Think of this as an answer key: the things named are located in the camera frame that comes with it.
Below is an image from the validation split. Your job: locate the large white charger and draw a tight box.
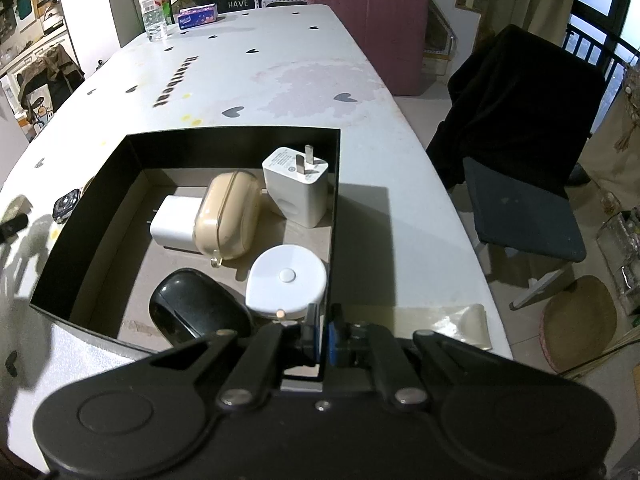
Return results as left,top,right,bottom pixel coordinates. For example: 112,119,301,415
261,144,330,229

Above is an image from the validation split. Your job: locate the clear water bottle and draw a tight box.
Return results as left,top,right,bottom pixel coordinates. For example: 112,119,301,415
137,0,169,42

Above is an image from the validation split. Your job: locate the beige earbuds case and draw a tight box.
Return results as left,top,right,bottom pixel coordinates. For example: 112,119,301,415
193,170,263,267

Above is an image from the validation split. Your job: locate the round woven cushion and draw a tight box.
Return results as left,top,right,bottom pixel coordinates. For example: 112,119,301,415
542,276,619,374

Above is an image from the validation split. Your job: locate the brown jacket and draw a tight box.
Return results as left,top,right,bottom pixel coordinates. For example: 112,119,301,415
16,42,86,112

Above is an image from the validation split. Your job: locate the black computer mouse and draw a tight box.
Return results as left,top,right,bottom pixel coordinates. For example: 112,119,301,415
149,268,254,349

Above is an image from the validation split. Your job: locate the clear glass container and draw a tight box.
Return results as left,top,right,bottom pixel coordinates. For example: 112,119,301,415
597,211,640,317

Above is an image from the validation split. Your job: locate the white tape measure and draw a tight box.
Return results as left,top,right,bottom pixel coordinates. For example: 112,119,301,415
245,245,329,321

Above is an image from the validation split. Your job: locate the purple tissue box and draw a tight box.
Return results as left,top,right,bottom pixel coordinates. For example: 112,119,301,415
178,3,220,30

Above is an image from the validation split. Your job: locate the black cardboard box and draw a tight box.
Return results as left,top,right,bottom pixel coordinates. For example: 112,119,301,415
29,128,342,394

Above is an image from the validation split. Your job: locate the smartwatch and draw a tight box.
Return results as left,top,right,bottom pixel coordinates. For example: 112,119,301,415
52,188,83,224

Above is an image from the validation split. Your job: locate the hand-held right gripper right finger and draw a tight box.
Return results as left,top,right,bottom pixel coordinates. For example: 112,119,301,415
326,304,496,410

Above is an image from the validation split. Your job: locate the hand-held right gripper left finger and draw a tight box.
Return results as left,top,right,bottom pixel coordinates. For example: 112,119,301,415
149,304,322,411

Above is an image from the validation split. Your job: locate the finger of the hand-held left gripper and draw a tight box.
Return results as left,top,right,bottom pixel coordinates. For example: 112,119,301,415
0,214,29,242

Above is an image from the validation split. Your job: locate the small white charger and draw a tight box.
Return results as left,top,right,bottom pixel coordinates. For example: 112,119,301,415
149,196,204,250

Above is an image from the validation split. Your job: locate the chair with blue seat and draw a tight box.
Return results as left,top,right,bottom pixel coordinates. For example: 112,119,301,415
462,156,587,312

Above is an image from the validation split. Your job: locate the pink cushioned chair back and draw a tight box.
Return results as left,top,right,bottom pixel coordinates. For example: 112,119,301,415
306,0,429,97

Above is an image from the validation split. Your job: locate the black cloth on chair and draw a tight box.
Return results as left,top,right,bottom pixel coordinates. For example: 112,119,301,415
424,24,606,192

